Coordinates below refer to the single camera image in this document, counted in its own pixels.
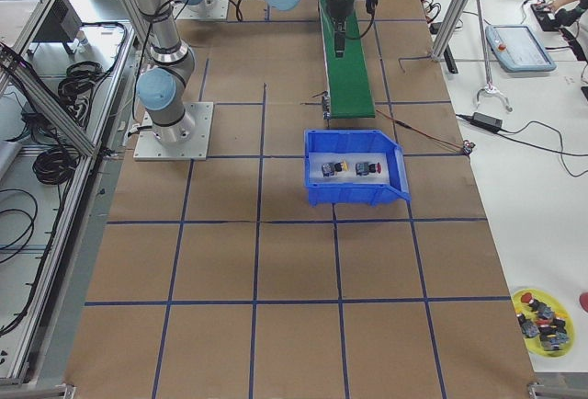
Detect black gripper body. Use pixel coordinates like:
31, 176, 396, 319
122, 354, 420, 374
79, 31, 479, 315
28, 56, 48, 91
327, 0, 355, 21

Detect green conveyor belt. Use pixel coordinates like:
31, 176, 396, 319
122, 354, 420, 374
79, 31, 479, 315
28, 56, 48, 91
319, 0, 376, 120

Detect white foam pad right bin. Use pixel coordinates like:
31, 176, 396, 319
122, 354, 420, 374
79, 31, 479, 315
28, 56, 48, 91
307, 152, 395, 184

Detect blue right plastic bin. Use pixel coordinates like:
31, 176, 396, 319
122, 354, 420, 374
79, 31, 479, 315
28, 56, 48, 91
304, 130, 411, 206

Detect grabber reacher tool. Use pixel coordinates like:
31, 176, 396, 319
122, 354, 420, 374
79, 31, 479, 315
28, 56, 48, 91
475, 0, 513, 112

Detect blue teach pendant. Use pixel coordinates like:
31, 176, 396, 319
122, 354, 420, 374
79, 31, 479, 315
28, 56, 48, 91
485, 25, 557, 73

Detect black power adapter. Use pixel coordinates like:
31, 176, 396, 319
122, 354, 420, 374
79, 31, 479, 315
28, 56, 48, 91
470, 112, 503, 133

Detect yellow plate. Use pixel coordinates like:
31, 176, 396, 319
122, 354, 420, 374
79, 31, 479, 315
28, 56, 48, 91
511, 288, 575, 358

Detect black handle bar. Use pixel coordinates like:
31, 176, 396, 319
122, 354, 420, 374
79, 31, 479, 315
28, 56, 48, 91
443, 46, 458, 74

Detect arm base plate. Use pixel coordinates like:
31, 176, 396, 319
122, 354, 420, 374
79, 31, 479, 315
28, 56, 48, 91
172, 0, 229, 21
133, 102, 214, 161

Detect aluminium frame post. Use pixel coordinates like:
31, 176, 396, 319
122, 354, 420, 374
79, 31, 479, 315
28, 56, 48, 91
431, 0, 468, 61

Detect red black conveyor wire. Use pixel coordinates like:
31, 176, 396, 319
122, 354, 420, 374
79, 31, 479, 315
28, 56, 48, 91
376, 110, 475, 156

